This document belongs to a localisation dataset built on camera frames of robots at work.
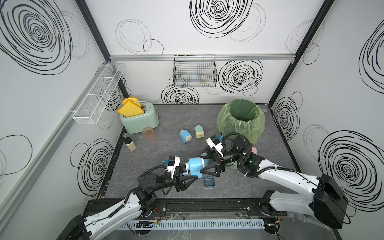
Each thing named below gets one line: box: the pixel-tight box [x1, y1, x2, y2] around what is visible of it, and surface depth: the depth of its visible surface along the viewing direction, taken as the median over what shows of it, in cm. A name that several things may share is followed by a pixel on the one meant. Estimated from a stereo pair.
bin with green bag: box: [216, 98, 265, 145], surface depth 87 cm
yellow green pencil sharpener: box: [194, 124, 205, 139], surface depth 101 cm
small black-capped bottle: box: [124, 137, 137, 152], surface depth 91 cm
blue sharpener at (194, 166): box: [182, 157, 209, 179], surface depth 63 cm
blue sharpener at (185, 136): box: [179, 129, 193, 144], surface depth 96 cm
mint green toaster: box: [120, 102, 160, 134], surface depth 98 cm
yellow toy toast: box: [117, 97, 144, 117], surface depth 94 cm
